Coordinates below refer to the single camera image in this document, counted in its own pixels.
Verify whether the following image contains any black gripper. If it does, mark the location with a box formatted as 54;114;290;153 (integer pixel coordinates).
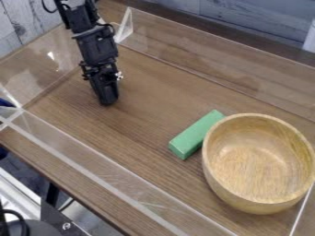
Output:
72;25;120;105

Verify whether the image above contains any green rectangular block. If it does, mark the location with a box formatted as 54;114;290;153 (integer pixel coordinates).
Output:
169;110;226;160

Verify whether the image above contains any blue object at left edge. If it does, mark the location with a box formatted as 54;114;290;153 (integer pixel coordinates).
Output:
0;98;16;107

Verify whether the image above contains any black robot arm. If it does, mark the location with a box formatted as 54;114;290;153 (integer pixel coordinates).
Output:
42;0;122;106

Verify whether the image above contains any black table leg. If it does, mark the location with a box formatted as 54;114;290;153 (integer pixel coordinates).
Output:
46;183;60;207

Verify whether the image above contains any black cable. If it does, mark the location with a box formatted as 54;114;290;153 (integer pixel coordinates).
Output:
0;208;32;236

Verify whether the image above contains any brown wooden bowl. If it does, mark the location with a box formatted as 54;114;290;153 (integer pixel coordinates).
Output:
202;113;315;215

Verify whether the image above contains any black metal mount plate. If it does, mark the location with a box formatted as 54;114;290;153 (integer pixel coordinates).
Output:
40;200;91;236

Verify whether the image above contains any clear acrylic corner bracket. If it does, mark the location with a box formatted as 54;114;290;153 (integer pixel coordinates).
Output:
115;7;134;43

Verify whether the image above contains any clear acrylic front wall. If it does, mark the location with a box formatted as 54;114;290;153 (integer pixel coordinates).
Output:
0;86;239;236

